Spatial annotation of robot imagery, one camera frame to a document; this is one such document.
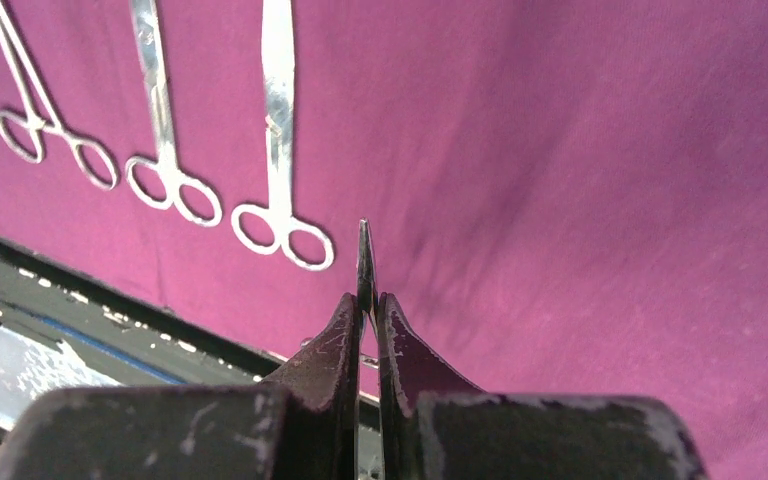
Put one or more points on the small curved hemostat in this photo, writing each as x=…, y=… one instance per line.
x=367, y=292

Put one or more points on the small metal scissors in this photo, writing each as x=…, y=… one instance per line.
x=165, y=165

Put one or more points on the surgical scissors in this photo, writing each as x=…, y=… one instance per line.
x=278, y=58

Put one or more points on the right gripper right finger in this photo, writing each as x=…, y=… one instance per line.
x=436, y=424

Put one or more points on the maroon wrap cloth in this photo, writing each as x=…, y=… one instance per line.
x=564, y=196

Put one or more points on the surgical clamp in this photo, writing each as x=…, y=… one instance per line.
x=24, y=131

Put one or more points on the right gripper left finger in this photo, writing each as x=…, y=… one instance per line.
x=298, y=422

